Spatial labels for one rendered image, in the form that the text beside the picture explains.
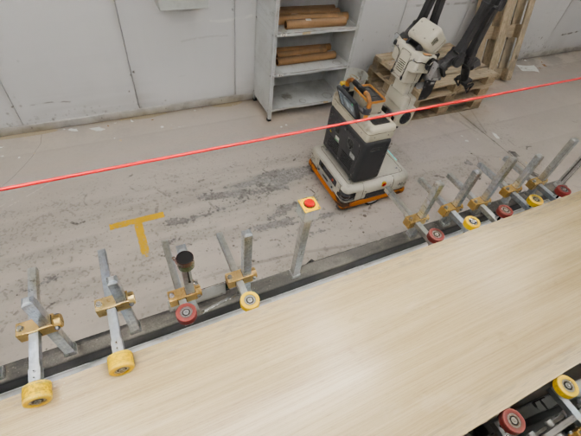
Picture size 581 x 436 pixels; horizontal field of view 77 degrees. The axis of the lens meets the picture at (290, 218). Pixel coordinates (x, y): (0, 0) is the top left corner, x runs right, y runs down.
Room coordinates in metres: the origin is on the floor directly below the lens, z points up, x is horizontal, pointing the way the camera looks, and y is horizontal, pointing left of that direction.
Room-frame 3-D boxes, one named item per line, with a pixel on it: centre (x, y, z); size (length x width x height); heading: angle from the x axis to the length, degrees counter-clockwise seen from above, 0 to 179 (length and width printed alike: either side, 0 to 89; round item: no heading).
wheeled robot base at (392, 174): (2.56, -0.52, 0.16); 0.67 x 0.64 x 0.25; 121
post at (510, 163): (1.66, -1.12, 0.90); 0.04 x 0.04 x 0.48; 32
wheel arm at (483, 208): (1.68, -1.06, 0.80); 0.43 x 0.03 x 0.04; 32
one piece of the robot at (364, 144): (2.51, -0.44, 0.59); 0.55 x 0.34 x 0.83; 31
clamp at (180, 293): (0.73, 0.39, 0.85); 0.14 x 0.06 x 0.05; 122
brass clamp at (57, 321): (0.47, 0.81, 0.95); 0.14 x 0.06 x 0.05; 122
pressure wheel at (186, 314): (0.63, 0.34, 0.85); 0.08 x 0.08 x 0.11
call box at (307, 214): (1.01, -0.07, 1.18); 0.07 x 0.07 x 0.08; 32
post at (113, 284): (0.61, 0.58, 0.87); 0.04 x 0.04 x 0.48; 32
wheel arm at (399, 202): (1.42, -0.64, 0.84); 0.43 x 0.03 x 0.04; 32
